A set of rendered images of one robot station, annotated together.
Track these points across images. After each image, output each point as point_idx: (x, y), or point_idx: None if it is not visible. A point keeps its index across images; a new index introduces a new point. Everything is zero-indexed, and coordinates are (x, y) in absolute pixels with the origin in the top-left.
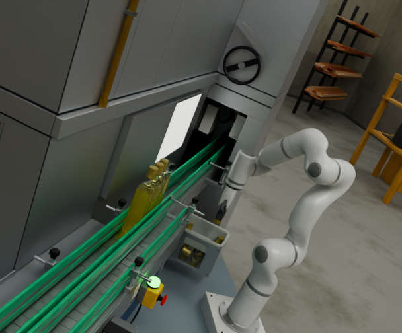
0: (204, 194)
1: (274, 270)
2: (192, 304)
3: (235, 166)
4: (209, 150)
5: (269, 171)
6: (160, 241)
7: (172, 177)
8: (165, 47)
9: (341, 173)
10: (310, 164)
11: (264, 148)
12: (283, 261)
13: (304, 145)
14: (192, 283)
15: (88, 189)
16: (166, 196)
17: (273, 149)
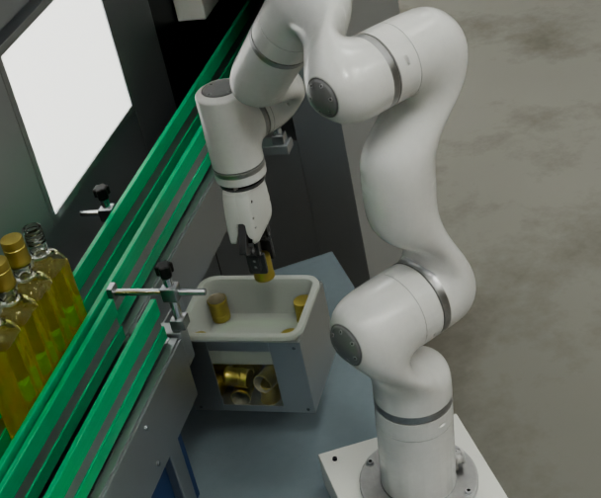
0: (281, 166)
1: (400, 365)
2: (306, 496)
3: (208, 137)
4: (234, 52)
5: (299, 101)
6: (97, 438)
7: (123, 214)
8: None
9: (401, 62)
10: (307, 88)
11: (231, 67)
12: (410, 332)
13: (292, 27)
14: (300, 434)
15: None
16: (99, 294)
17: (246, 65)
